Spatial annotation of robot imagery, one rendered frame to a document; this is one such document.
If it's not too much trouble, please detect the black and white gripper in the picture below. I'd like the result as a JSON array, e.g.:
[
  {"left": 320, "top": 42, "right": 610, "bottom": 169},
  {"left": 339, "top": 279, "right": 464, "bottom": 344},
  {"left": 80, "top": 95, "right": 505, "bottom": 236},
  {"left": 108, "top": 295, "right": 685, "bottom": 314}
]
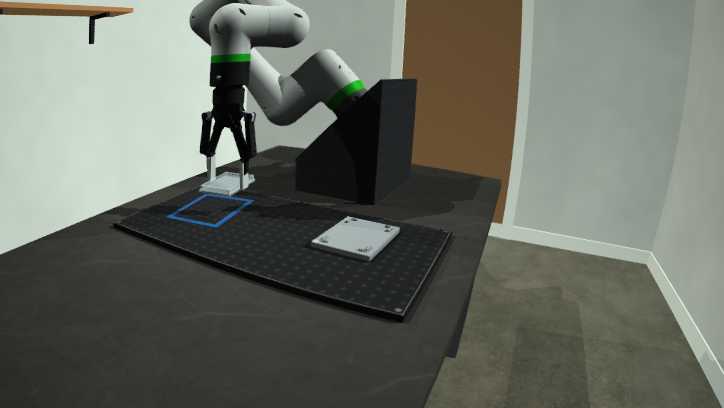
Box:
[{"left": 200, "top": 87, "right": 257, "bottom": 190}]

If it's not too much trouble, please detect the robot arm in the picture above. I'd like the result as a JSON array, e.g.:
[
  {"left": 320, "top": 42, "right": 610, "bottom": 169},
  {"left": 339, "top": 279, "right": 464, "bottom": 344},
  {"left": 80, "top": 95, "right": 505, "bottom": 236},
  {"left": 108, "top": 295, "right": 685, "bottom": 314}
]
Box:
[{"left": 189, "top": 0, "right": 367, "bottom": 126}]

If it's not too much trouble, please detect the blue tape outline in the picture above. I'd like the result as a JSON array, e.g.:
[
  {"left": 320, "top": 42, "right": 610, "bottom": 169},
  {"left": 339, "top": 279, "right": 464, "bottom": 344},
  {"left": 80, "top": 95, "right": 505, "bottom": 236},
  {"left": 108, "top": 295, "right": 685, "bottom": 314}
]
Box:
[{"left": 167, "top": 193, "right": 254, "bottom": 228}]

